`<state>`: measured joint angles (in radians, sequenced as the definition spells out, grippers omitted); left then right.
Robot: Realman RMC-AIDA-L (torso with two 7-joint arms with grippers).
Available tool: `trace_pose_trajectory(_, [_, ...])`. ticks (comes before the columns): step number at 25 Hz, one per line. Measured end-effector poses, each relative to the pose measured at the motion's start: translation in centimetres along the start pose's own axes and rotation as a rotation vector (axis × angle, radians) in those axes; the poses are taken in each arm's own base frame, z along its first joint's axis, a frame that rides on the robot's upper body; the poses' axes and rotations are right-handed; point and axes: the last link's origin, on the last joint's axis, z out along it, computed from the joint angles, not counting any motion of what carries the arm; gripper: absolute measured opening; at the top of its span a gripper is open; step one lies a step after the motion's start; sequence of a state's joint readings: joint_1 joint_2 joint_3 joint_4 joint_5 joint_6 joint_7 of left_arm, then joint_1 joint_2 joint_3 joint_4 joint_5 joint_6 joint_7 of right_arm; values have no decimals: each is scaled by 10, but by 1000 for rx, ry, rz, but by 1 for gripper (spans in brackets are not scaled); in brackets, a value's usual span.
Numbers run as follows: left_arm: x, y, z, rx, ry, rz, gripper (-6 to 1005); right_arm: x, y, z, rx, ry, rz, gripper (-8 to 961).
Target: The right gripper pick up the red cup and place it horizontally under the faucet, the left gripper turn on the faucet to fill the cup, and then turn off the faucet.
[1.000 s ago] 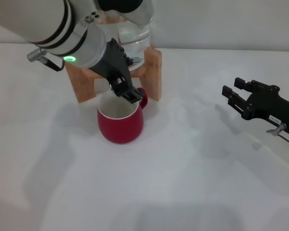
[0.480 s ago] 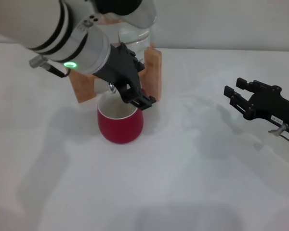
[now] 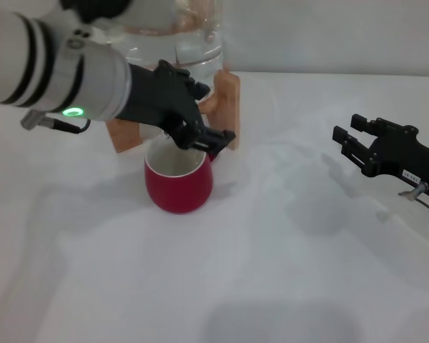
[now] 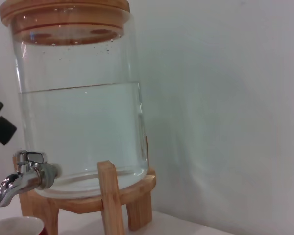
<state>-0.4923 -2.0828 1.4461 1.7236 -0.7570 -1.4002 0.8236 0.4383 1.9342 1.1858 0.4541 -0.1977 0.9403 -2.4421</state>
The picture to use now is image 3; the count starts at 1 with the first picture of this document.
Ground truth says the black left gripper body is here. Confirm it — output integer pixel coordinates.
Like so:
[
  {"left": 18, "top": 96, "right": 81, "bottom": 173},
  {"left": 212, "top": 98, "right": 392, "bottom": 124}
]
[{"left": 115, "top": 59, "right": 205, "bottom": 148}]

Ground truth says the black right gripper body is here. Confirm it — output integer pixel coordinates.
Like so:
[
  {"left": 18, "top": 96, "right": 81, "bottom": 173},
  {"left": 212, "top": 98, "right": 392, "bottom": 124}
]
[{"left": 362, "top": 126, "right": 429, "bottom": 202}]

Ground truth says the red ceramic cup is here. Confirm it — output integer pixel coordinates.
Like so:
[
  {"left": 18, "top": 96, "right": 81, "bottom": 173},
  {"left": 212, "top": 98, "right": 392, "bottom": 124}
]
[{"left": 144, "top": 141, "right": 220, "bottom": 215}]

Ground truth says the wooden dispenser stand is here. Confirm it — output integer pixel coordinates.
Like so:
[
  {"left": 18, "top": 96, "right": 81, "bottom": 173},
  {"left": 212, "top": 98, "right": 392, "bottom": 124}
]
[{"left": 106, "top": 69, "right": 241, "bottom": 154}]

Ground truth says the glass water dispenser jar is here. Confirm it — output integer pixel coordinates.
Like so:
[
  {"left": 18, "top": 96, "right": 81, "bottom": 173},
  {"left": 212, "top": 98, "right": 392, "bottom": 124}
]
[{"left": 107, "top": 0, "right": 225, "bottom": 78}]

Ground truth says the grey cable with metal plug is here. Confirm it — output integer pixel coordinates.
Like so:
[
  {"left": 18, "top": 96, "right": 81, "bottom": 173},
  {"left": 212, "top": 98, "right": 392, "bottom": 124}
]
[{"left": 397, "top": 182, "right": 429, "bottom": 219}]

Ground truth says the grey black wrist camera box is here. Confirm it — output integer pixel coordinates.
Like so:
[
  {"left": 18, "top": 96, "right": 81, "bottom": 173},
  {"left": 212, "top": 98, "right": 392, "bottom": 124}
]
[{"left": 59, "top": 0, "right": 134, "bottom": 29}]

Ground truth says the black cable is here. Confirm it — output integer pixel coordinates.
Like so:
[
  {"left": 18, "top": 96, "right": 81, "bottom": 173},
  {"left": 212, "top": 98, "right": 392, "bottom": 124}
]
[{"left": 20, "top": 108, "right": 92, "bottom": 135}]

